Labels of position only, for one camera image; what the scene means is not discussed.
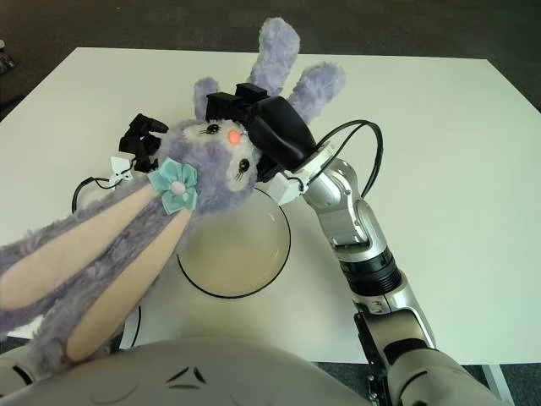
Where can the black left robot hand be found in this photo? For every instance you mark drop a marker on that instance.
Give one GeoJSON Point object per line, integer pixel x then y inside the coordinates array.
{"type": "Point", "coordinates": [131, 141]}

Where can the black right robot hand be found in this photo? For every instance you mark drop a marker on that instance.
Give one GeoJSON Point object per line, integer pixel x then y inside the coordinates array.
{"type": "Point", "coordinates": [279, 135]}

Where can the purple plush bunny doll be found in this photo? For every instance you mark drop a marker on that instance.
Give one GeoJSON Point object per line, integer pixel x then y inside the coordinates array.
{"type": "Point", "coordinates": [203, 169]}

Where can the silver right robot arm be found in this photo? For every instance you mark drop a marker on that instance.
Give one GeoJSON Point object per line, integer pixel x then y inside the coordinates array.
{"type": "Point", "coordinates": [351, 211]}

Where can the white plate with black rim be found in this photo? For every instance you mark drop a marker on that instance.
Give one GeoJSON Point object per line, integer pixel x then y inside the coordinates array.
{"type": "Point", "coordinates": [236, 262]}

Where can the grey robot torso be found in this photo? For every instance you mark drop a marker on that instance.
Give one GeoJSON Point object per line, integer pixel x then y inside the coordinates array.
{"type": "Point", "coordinates": [190, 380]}

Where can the grey table leg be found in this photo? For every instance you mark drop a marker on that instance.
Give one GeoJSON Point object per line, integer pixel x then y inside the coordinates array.
{"type": "Point", "coordinates": [494, 376]}

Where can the black metal bracket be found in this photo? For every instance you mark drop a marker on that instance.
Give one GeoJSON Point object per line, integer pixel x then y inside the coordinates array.
{"type": "Point", "coordinates": [376, 389]}

